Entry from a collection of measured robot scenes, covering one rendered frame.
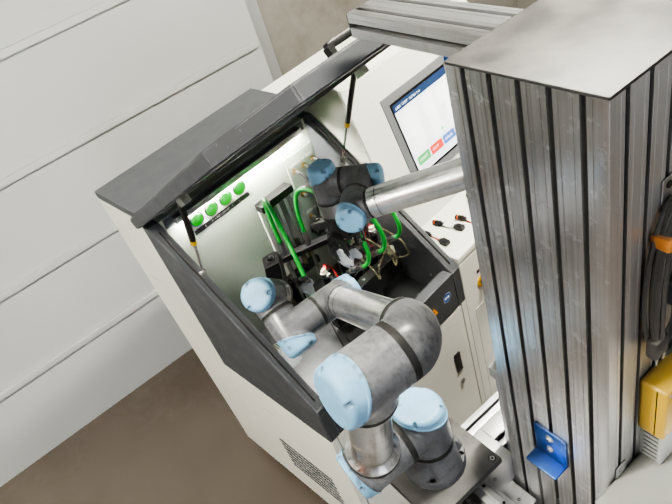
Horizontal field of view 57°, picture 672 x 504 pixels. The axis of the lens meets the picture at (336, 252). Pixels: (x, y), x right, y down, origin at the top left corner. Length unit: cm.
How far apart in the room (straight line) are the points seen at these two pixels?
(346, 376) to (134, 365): 272
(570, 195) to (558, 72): 16
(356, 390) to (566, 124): 48
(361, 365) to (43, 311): 247
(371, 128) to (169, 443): 195
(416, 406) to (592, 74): 85
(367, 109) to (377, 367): 127
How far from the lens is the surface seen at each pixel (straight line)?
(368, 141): 211
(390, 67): 219
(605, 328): 97
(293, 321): 135
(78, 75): 298
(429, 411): 139
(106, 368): 357
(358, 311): 121
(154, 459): 334
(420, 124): 227
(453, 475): 153
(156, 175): 209
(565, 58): 83
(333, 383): 97
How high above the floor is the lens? 239
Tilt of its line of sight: 38 degrees down
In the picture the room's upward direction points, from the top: 20 degrees counter-clockwise
